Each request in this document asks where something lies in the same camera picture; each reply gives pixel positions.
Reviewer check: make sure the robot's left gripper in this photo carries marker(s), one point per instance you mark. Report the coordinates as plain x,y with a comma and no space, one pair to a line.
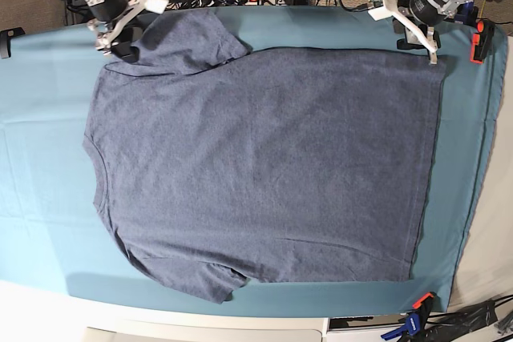
425,14

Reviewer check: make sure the robot's right gripper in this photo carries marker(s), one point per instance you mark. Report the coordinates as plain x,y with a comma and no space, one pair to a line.
116,19

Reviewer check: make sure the blue-grey T-shirt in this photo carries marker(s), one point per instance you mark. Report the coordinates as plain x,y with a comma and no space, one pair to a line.
216,165

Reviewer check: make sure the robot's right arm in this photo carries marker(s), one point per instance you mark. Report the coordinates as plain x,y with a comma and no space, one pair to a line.
115,27

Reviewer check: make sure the blue clamp, top right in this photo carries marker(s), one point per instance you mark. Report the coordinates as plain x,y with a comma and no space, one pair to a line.
466,14

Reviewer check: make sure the orange black clamp, top right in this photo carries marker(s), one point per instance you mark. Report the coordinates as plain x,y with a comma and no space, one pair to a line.
482,40

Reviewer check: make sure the teal table cloth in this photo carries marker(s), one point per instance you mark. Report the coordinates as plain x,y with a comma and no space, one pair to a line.
52,238

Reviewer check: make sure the black bag, bottom right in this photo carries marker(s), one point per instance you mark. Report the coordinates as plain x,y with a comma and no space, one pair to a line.
467,320

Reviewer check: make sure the blue orange clamp, bottom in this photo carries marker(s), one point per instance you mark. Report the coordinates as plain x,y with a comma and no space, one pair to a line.
415,321

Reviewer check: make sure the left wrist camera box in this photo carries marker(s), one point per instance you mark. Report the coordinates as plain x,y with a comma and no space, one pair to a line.
382,9

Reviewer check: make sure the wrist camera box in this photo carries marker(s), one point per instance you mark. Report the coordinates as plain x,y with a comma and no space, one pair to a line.
382,9
154,6

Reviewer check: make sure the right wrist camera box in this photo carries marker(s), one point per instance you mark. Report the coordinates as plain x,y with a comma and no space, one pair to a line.
154,6

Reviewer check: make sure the black bracket, left edge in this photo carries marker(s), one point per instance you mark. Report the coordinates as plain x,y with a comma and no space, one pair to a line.
5,40

